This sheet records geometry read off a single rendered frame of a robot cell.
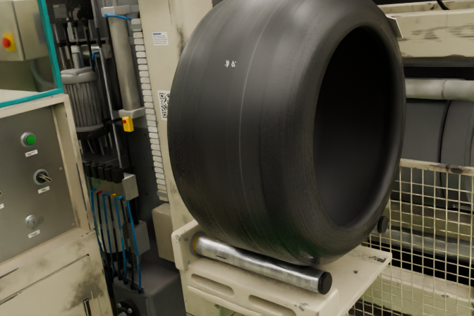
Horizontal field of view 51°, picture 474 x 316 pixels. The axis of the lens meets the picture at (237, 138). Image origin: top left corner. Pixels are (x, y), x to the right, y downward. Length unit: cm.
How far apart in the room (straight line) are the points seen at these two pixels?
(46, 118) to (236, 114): 63
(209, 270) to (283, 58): 56
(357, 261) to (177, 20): 72
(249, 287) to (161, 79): 52
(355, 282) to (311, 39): 60
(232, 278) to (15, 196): 56
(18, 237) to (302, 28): 86
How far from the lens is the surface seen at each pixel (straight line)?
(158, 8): 118
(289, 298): 106
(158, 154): 131
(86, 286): 143
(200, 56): 91
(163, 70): 120
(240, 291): 112
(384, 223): 124
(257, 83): 81
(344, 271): 125
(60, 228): 140
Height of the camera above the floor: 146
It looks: 16 degrees down
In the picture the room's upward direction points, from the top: 6 degrees counter-clockwise
